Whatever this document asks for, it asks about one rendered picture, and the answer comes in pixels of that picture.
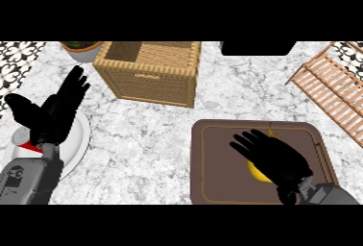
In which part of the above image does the wicker basket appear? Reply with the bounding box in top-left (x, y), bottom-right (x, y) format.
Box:
top-left (92, 41), bottom-right (203, 109)

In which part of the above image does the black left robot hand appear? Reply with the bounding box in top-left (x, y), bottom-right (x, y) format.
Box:
top-left (4, 64), bottom-right (92, 147)

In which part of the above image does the white plate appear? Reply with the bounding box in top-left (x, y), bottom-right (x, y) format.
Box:
top-left (4, 110), bottom-right (92, 181)

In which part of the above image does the wooden tiered shelf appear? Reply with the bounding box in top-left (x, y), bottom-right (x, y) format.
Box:
top-left (285, 41), bottom-right (363, 149)

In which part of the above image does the potted plant in grey pot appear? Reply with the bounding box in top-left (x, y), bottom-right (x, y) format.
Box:
top-left (60, 41), bottom-right (105, 63)

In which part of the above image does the red and white cupcake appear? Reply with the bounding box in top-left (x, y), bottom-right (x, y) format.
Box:
top-left (11, 125), bottom-right (46, 159)

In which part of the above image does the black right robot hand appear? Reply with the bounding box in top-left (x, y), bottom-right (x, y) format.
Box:
top-left (229, 129), bottom-right (315, 206)

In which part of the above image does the black appliance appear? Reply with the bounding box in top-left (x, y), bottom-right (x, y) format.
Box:
top-left (221, 41), bottom-right (299, 57)

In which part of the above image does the yellow lemon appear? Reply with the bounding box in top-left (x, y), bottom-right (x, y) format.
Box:
top-left (246, 128), bottom-right (281, 184)

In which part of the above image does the brown tray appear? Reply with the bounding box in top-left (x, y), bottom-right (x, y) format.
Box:
top-left (191, 119), bottom-right (342, 206)

